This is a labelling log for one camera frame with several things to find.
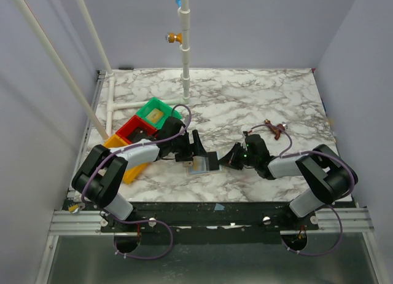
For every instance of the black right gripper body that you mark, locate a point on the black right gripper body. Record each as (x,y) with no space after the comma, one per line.
(240,157)

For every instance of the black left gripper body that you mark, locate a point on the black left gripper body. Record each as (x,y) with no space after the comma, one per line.
(180,146)

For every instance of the gold credit card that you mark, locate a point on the gold credit card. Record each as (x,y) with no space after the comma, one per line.
(199,165)

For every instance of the beige card holder wallet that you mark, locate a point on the beige card holder wallet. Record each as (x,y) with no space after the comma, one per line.
(190,172)

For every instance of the dark credit card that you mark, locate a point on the dark credit card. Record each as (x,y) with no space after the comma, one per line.
(213,161)

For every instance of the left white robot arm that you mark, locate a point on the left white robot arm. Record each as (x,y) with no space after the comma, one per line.
(99,177)

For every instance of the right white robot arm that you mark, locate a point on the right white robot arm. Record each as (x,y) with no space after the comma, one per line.
(327,176)

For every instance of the yellow card in green bin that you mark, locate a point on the yellow card in green bin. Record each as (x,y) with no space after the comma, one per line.
(154,116)

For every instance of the green plastic bin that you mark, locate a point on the green plastic bin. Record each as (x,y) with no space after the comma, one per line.
(156,103)

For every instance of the black object in red bin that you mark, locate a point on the black object in red bin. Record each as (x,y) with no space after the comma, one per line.
(137,135)

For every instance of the red plastic bin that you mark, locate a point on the red plastic bin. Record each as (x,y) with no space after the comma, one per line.
(132,124)

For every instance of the yellow plastic bin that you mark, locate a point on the yellow plastic bin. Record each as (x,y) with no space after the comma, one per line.
(129,175)

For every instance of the orange knob on pipe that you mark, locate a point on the orange knob on pipe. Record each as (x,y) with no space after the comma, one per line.
(173,37)

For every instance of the white slanted pole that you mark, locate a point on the white slanted pole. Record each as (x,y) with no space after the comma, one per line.
(46,43)

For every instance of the white pvc pipe frame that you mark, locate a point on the white pvc pipe frame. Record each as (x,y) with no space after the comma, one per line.
(126,91)

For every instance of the black table front rail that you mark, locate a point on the black table front rail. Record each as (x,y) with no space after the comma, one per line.
(202,223)

